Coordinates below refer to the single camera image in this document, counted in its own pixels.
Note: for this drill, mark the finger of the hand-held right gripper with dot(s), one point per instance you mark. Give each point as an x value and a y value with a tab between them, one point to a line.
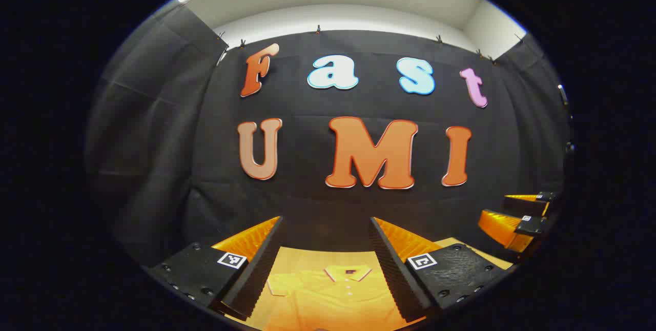
505	228
528	205

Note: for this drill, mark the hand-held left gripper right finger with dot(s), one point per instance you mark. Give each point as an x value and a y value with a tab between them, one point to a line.
394	274

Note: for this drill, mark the row of black cloth clips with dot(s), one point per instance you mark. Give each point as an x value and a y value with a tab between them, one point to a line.
318	29

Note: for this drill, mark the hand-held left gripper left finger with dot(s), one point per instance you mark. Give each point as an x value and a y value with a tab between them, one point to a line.
256	274

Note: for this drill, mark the orange polo T-shirt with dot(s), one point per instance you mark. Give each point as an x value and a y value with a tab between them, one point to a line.
333	300

